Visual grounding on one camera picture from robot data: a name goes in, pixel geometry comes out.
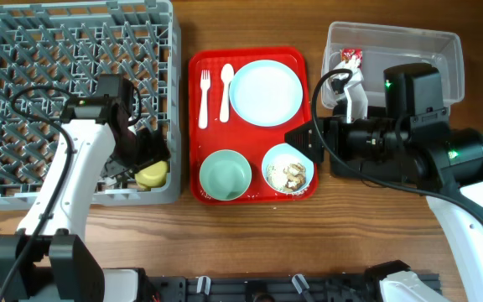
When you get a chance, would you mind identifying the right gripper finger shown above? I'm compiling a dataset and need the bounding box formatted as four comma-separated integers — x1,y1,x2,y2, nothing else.
284,122,325,164
331,71,368,122

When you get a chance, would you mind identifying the white napkin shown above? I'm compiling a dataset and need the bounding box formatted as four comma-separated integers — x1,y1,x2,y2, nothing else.
334,61,360,80

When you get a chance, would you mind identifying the yellow cup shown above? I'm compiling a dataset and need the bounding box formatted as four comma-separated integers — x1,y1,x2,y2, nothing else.
135,161,169,190

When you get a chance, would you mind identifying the red snack wrapper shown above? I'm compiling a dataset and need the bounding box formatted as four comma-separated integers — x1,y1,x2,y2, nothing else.
340,48,363,68

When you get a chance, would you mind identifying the green bowl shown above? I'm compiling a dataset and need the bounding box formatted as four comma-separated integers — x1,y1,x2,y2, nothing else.
199,149,252,201

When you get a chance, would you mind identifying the white plastic fork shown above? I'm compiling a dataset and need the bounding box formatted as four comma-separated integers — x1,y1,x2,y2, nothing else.
198,70,211,129

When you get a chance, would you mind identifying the white plastic spoon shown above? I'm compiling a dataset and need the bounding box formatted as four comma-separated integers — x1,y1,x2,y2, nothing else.
219,64,235,122

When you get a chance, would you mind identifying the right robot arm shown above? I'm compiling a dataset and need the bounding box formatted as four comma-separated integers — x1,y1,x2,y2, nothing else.
284,64,483,301

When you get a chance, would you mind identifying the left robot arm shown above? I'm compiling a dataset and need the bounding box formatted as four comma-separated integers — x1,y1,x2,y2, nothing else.
0,92,169,301

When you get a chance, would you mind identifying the grey dishwasher rack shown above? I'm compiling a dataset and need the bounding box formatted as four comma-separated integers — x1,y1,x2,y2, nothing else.
0,0,182,211

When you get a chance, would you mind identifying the blue bowl with food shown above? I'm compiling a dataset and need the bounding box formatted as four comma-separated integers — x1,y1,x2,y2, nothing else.
261,143,316,195

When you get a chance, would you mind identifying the black tray bin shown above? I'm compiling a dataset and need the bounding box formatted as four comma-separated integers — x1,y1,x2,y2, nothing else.
330,103,431,183

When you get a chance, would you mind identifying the light blue plate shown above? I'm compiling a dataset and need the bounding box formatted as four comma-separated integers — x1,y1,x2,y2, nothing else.
229,60,304,128

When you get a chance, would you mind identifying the clear plastic bin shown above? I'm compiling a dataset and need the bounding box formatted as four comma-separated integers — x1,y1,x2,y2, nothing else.
321,21,465,107

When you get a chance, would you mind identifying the red plastic tray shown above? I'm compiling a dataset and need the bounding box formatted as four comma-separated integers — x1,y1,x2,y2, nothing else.
188,46,319,206

